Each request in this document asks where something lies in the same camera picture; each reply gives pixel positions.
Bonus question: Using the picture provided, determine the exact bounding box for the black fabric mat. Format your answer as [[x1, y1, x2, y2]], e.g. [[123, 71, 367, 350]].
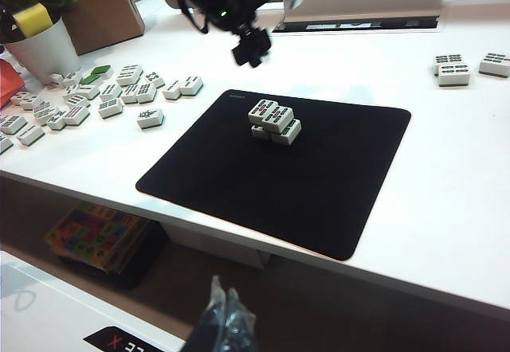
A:
[[135, 88, 412, 262]]

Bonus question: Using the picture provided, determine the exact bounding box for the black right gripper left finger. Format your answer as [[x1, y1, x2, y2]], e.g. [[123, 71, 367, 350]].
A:
[[185, 275, 229, 352]]

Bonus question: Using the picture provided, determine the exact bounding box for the colourful letter puzzle box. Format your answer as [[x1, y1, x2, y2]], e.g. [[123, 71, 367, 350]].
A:
[[42, 201, 167, 289]]

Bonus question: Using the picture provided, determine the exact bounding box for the white bird-print mahjong tile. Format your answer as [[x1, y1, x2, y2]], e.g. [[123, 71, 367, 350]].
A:
[[136, 108, 165, 131]]

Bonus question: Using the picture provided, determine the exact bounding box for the orange red bag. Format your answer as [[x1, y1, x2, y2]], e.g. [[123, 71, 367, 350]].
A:
[[0, 57, 27, 109]]

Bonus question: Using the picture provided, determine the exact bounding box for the white table support leg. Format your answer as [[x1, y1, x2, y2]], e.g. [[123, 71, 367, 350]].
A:
[[157, 212, 274, 269]]

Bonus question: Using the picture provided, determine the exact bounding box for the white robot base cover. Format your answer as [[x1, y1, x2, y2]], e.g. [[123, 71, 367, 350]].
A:
[[0, 250, 188, 352]]

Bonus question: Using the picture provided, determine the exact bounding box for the brown cardboard box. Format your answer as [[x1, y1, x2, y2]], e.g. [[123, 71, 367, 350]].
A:
[[61, 0, 145, 57]]

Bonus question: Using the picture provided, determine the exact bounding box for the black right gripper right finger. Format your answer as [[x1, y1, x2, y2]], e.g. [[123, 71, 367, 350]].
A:
[[218, 287, 257, 352]]

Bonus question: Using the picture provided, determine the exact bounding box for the white dot-print mahjong tile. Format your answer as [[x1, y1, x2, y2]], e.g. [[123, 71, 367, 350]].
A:
[[19, 92, 44, 111]]

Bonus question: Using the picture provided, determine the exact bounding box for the yellow sponge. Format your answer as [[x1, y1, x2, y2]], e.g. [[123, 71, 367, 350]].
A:
[[11, 2, 54, 37]]

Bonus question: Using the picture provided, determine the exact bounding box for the white red-print mahjong tile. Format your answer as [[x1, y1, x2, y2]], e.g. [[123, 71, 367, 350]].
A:
[[62, 105, 91, 126]]

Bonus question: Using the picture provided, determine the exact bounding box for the green plant in white pot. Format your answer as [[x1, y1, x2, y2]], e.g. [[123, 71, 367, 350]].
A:
[[0, 0, 83, 86]]

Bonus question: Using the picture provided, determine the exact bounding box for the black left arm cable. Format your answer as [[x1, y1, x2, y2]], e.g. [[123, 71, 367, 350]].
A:
[[178, 0, 210, 34]]

